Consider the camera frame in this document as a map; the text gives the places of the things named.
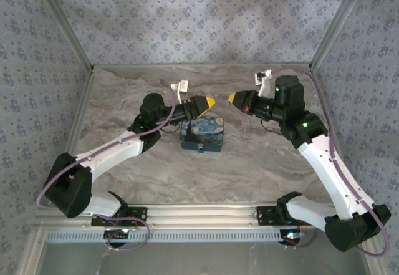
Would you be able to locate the silver padlock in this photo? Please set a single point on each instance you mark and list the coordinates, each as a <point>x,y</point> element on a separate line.
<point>200,148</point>

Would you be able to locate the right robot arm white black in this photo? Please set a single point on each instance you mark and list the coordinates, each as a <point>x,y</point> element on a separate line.
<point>327,169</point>

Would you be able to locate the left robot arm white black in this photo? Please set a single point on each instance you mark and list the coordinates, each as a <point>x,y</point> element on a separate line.
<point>109,151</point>

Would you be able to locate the starry night print tin box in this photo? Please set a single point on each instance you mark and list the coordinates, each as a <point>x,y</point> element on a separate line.
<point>202,131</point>

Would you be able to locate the aluminium table edge bar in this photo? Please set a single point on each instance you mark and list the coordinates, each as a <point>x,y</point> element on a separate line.
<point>81,106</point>

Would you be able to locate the small lit circuit board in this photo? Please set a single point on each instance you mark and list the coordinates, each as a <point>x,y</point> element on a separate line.
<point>117,234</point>
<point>291,235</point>

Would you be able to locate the aluminium frame post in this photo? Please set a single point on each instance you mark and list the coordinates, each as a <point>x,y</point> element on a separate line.
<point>70,28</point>
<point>336,22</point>

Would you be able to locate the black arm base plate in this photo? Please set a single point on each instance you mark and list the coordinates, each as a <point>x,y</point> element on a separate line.
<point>265,215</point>
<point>138,214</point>

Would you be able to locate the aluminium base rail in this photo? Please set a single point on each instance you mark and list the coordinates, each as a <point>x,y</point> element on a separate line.
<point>199,214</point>

